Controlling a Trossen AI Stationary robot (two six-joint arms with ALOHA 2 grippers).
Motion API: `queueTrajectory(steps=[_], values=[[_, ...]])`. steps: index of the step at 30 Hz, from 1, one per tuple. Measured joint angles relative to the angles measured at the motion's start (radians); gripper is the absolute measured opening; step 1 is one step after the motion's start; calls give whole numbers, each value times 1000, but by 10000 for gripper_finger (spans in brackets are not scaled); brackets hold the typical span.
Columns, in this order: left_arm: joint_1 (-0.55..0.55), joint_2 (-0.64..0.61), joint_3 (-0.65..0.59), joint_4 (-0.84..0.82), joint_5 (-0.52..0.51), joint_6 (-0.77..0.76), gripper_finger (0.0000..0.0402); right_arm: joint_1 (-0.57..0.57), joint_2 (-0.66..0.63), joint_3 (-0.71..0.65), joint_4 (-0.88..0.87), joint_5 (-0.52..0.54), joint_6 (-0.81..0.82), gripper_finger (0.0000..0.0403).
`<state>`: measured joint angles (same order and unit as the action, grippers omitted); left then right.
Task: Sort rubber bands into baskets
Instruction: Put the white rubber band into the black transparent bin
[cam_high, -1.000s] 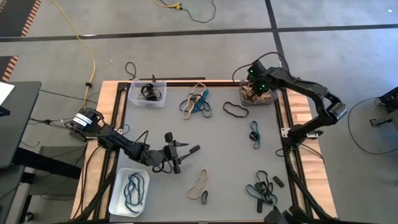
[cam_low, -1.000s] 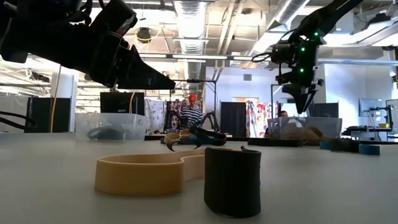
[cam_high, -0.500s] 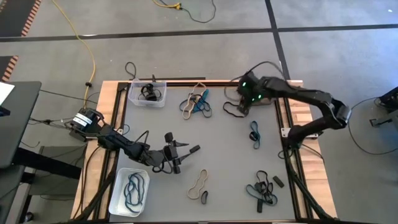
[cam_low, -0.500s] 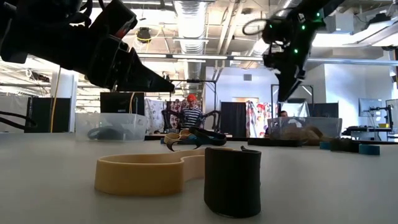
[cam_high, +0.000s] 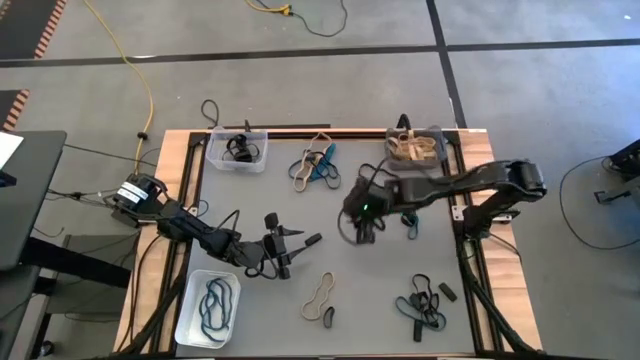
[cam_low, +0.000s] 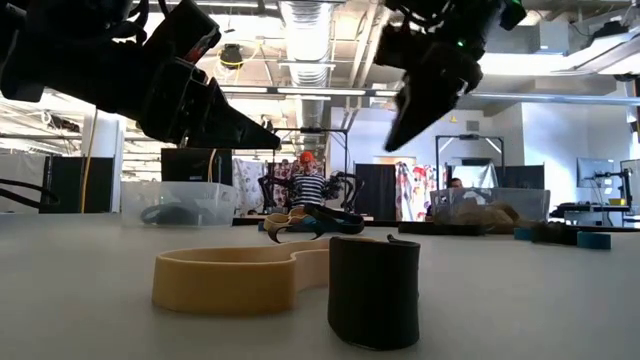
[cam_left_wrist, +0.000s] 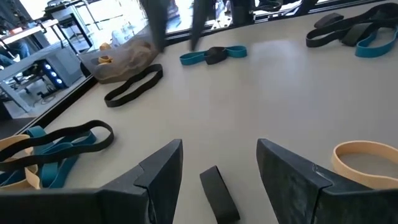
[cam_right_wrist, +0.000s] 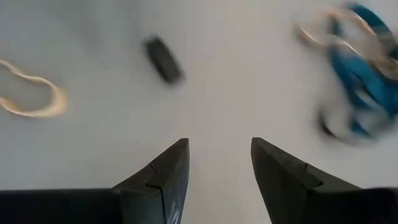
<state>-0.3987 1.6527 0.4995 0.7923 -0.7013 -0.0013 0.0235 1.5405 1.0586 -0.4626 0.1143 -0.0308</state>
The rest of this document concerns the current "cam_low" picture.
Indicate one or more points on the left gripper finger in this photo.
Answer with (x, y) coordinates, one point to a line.
(235, 132)

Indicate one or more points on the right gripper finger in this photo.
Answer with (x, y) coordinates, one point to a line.
(417, 117)

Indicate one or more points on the short wide black rubber band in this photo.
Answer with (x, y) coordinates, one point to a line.
(372, 300)

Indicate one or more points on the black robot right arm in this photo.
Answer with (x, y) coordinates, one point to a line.
(450, 20)

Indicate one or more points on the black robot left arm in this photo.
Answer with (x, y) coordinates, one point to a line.
(60, 55)

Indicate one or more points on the black and white cloth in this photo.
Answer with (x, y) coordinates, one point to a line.
(248, 180)

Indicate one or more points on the black monitor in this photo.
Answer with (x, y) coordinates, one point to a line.
(190, 167)

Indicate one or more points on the red patterned cloth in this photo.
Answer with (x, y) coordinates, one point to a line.
(282, 167)

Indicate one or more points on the colourful patterned cloth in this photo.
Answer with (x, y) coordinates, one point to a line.
(415, 190)

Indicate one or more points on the person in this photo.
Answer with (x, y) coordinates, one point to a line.
(308, 187)
(454, 183)

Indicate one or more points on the long ceiling light bar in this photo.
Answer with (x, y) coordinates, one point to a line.
(300, 91)

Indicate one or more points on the black curtain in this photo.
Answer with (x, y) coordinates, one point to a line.
(375, 192)

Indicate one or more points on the clear plastic bin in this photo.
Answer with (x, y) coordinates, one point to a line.
(135, 195)

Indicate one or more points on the black screen panel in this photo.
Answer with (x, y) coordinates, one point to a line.
(522, 176)

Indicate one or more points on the black partition panel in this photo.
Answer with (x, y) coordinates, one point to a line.
(65, 185)

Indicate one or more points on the grey mesh basket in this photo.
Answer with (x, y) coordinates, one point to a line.
(535, 200)

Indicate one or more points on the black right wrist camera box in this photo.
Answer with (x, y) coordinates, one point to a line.
(395, 47)

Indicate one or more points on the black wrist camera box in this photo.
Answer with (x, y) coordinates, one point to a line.
(395, 47)
(175, 30)

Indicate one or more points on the grey wall vent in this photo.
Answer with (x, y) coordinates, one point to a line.
(473, 125)

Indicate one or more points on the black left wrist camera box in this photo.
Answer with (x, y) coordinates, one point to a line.
(175, 30)

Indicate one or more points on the silver air duct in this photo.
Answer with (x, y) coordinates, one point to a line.
(305, 40)

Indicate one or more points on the black aluminium table frame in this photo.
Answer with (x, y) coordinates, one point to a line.
(620, 228)

